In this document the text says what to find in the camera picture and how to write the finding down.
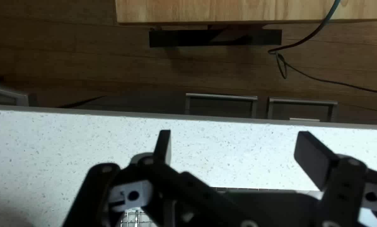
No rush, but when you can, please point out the black bar under cabinet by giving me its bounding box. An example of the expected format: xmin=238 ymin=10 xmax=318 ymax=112
xmin=148 ymin=29 xmax=282 ymax=48

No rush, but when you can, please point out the sink bottom wire grid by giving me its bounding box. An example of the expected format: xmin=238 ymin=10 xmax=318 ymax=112
xmin=119 ymin=209 xmax=156 ymax=227

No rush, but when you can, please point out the black cable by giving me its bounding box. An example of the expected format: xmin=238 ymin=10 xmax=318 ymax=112
xmin=267 ymin=0 xmax=377 ymax=96

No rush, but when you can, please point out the right metal drawer handle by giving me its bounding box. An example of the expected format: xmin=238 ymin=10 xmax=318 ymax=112
xmin=267 ymin=97 xmax=337 ymax=122

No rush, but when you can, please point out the metal drawer handle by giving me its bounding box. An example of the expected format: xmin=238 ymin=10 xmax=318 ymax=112
xmin=267 ymin=97 xmax=337 ymax=122
xmin=185 ymin=93 xmax=258 ymax=119

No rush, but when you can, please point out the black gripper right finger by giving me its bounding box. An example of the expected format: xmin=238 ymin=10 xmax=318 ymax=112
xmin=293 ymin=131 xmax=377 ymax=227

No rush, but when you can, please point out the left metal drawer handle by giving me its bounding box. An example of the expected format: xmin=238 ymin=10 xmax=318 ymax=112
xmin=185 ymin=93 xmax=258 ymax=119

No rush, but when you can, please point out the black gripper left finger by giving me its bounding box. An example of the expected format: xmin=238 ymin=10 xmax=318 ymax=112
xmin=62 ymin=130 xmax=221 ymax=227

